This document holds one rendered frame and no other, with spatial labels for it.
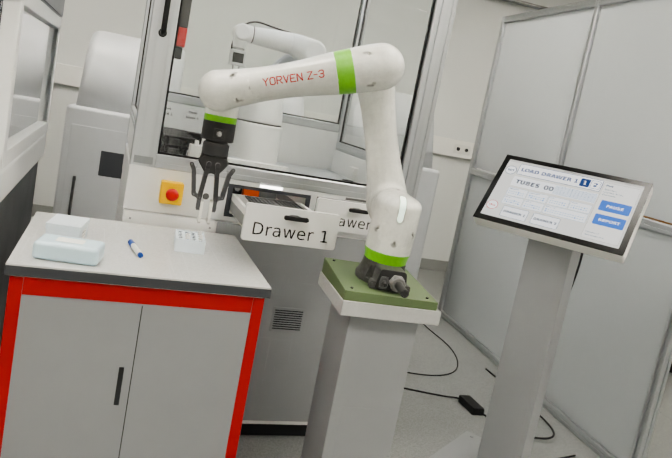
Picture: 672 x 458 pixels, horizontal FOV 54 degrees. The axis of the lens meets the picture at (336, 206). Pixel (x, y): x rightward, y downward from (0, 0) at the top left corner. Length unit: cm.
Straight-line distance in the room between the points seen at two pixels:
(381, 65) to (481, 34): 434
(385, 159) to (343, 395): 67
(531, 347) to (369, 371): 82
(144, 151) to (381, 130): 78
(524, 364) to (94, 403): 147
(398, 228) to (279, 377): 93
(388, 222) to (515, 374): 98
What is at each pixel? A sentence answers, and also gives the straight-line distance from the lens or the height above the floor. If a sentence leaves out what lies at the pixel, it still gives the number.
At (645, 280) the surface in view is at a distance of 305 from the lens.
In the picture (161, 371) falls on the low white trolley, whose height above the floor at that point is 51.
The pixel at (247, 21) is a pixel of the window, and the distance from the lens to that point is 223.
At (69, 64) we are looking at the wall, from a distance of 546.
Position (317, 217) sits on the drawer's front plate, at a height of 91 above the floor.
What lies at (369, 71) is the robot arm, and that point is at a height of 135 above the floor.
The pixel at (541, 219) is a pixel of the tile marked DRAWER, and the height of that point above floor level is 101.
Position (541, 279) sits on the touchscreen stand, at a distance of 244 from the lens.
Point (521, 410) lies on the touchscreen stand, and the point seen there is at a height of 31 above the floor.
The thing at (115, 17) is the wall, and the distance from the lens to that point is 544.
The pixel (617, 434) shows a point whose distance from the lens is 316.
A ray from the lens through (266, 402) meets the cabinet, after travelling 252.
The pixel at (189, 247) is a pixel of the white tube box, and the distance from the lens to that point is 191.
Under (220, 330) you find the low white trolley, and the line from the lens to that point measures 173.
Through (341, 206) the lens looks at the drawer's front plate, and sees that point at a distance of 232.
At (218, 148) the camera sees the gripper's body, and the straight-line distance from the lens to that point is 186.
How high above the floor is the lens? 123
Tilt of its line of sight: 8 degrees down
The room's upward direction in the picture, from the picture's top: 11 degrees clockwise
